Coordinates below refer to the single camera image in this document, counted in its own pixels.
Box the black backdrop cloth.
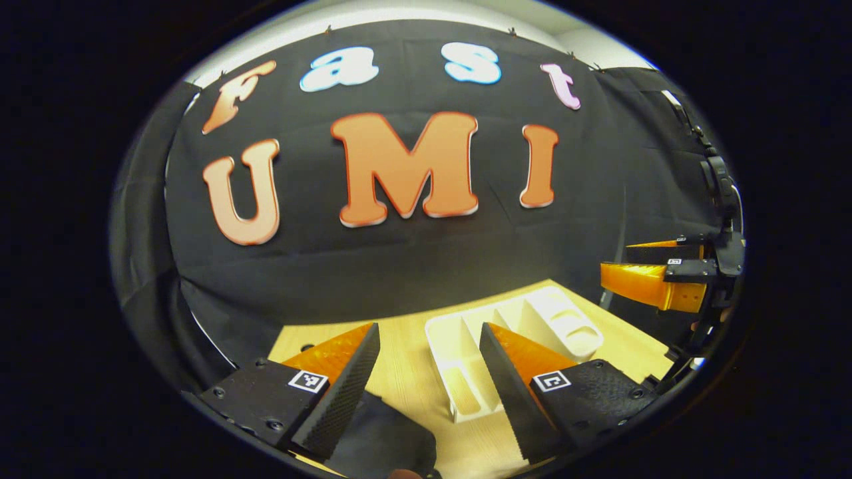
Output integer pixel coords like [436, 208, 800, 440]
[110, 19, 740, 400]

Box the white bookshelf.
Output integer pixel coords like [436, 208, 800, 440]
[425, 286, 605, 424]

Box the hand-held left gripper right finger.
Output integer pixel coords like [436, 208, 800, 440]
[478, 323, 660, 464]

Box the black schoolbag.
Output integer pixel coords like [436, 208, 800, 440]
[325, 391, 439, 479]

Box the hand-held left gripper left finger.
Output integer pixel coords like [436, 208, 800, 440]
[198, 323, 381, 463]

